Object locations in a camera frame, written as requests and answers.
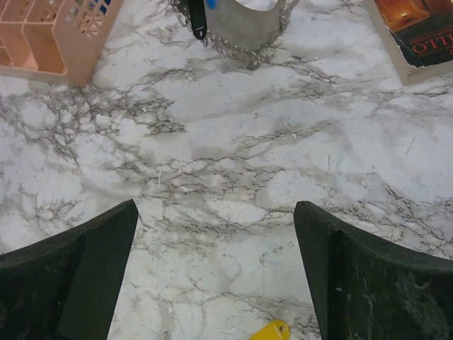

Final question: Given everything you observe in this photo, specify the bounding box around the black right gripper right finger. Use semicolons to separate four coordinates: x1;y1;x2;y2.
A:
294;201;452;339

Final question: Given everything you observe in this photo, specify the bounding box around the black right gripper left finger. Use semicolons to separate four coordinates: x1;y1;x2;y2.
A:
1;200;139;339

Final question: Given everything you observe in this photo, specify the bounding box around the blue handled key ring organiser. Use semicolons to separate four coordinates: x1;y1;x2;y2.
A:
166;0;300;71

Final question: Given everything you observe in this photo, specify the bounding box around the yellow tagged key bunch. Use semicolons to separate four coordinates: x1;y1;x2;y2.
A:
249;319;291;340

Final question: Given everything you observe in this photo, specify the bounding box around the peach plastic file organiser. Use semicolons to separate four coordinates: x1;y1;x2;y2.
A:
1;0;122;88

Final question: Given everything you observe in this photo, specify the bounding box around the orange paperback book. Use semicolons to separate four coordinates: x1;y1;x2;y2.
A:
364;0;452;86

